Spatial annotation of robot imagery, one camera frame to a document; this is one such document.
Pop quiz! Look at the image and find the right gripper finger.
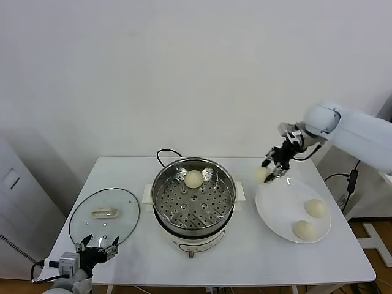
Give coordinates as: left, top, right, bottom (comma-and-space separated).
261, 149, 276, 168
265, 167, 290, 184

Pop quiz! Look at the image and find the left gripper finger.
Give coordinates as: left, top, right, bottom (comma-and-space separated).
75, 234, 94, 252
97, 235, 120, 261

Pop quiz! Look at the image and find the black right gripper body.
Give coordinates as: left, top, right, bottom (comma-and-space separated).
272, 140, 300, 171

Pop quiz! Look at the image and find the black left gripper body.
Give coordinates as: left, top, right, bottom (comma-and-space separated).
78, 246, 107, 275

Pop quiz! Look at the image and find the white steamed baozi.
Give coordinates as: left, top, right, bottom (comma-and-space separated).
184, 170, 204, 189
255, 166, 273, 184
304, 198, 328, 219
291, 220, 318, 241

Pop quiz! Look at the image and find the round glass lid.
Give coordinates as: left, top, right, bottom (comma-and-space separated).
69, 187, 141, 246

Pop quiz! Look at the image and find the stainless steel steamer pot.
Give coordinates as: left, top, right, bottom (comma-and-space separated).
141, 157, 247, 235

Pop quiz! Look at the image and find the white round plate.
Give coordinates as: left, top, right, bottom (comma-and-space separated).
255, 177, 333, 244

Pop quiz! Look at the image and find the black adapter box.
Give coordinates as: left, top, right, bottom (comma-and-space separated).
347, 170, 360, 194

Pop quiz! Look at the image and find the white cabinet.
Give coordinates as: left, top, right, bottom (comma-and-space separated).
0, 131, 67, 281

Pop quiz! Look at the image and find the cream electric cooker base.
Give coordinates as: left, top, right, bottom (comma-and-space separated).
146, 202, 243, 260

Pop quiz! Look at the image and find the dark monitor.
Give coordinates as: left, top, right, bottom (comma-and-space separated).
376, 93, 392, 123

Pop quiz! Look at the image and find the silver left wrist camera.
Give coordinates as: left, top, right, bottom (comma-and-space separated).
44, 252, 81, 276

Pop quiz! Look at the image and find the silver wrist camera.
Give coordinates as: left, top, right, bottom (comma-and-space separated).
44, 252, 81, 276
277, 121, 303, 143

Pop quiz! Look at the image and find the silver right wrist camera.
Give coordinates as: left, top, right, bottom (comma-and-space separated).
277, 121, 303, 143

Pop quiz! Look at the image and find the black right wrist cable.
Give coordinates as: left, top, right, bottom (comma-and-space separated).
290, 142, 323, 162

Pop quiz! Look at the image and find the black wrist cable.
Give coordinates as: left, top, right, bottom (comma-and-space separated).
29, 260, 62, 282
290, 142, 323, 162

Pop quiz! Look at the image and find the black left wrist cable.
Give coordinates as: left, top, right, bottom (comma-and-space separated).
29, 260, 62, 282

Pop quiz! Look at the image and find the black cooker power cord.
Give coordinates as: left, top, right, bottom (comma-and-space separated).
156, 149, 184, 169

